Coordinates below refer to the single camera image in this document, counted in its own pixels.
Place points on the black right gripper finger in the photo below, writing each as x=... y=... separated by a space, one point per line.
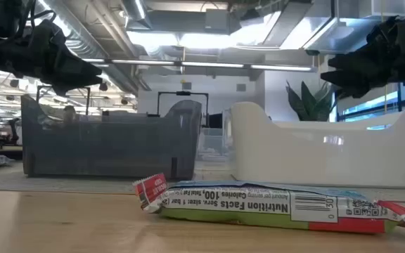
x=357 y=62
x=353 y=82

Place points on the black metal frame stand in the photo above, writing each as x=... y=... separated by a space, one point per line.
x=88 y=100
x=183 y=93

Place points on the grey ceiling box unit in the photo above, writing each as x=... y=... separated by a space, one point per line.
x=217 y=19

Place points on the green snake plant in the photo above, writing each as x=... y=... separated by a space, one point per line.
x=309 y=105

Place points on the clear plastic bin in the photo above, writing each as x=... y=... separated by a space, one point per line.
x=213 y=144

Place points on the silver rectangular ceiling duct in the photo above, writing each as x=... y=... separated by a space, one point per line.
x=329 y=31

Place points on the long linear ceiling light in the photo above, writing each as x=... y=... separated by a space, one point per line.
x=209 y=64

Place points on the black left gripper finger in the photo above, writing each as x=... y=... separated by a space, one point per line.
x=81 y=72
x=69 y=88

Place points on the person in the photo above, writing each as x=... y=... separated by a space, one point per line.
x=69 y=113

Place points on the silver spiral ventilation duct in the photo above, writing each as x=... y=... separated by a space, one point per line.
x=83 y=38

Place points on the white plastic bin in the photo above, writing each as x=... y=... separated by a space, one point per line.
x=311 y=158

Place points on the dark smoky plastic bin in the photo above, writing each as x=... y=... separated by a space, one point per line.
x=111 y=147

